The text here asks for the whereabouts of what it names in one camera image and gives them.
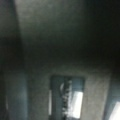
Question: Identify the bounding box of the black whiteboard eraser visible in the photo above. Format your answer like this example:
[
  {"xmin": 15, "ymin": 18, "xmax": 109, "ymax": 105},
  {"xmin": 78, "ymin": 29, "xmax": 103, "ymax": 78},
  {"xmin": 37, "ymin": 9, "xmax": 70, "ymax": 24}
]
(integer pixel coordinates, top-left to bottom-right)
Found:
[{"xmin": 49, "ymin": 76, "xmax": 85, "ymax": 120}]

